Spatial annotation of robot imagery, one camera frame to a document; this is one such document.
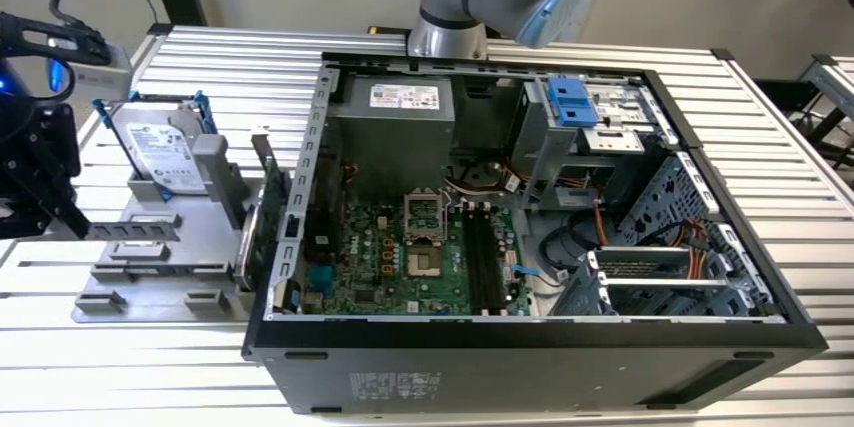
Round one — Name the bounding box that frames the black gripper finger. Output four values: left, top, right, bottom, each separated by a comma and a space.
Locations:
0, 156, 54, 241
19, 134, 92, 241

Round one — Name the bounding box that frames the RAM stick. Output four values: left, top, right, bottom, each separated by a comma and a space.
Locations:
123, 261, 229, 273
84, 220, 183, 244

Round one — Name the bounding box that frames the hard disk in blue carrier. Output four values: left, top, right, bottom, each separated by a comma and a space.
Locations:
88, 86, 217, 198

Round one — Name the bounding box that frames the grey parts rack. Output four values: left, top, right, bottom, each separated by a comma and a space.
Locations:
70, 134, 295, 324

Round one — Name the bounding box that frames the green graphics card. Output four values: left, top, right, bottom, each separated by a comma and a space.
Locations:
233, 129, 295, 293

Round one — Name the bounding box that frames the green motherboard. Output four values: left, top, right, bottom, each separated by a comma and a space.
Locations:
299, 196, 535, 318

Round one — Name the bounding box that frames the grey power supply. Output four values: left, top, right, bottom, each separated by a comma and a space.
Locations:
326, 74, 459, 198

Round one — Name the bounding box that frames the metal socket cover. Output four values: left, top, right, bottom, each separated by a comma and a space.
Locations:
403, 190, 447, 243

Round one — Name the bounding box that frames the CPU socket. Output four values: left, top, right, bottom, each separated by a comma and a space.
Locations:
405, 244, 447, 278

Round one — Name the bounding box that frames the black PC case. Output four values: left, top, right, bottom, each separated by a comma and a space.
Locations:
241, 49, 829, 416

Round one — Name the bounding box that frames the blue plastic drive latch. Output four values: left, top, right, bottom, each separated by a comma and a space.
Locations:
546, 75, 599, 127

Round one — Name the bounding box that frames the metal disk bay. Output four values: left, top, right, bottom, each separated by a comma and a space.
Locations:
553, 244, 736, 318

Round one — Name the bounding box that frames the metal slat side table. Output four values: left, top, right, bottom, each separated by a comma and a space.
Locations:
790, 53, 854, 171

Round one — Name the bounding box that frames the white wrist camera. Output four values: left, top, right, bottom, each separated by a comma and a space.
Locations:
66, 44, 135, 98

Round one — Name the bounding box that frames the black camera bracket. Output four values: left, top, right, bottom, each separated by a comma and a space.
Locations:
0, 11, 112, 66

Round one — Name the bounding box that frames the white wire bundle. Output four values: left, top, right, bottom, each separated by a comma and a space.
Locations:
443, 176, 522, 197

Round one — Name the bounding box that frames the black coiled cable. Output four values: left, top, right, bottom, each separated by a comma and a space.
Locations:
538, 224, 595, 273

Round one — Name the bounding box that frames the red orange wire bundle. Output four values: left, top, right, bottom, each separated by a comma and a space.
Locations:
666, 219, 710, 281

